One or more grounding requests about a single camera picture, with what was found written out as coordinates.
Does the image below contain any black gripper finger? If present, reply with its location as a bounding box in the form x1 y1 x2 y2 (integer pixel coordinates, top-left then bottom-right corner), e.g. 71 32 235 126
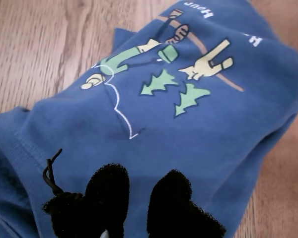
146 169 226 238
41 163 130 238

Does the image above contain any blue printed T-shirt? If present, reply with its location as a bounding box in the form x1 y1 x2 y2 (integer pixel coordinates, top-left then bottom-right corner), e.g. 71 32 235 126
0 0 298 238

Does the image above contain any black twist tie wire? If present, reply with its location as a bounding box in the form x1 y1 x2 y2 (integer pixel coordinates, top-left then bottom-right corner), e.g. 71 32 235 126
42 148 83 199

